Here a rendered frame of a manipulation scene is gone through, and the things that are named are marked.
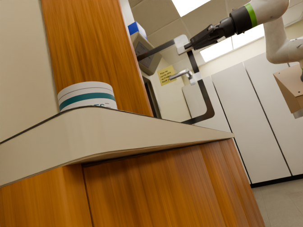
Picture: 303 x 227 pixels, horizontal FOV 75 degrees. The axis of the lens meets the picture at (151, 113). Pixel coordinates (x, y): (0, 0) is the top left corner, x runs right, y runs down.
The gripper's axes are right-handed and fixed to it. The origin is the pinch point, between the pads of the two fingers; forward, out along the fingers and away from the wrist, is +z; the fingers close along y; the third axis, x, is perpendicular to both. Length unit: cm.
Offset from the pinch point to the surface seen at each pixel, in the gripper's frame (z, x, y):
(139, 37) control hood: 19.1, -18.2, -1.9
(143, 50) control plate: 21.9, -15.2, -9.3
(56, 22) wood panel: 60, -47, 9
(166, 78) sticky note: 12.3, 8.3, -1.0
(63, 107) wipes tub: 22, 26, 50
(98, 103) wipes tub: 15, 27, 47
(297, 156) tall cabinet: -70, 96, -310
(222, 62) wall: -22, -118, -355
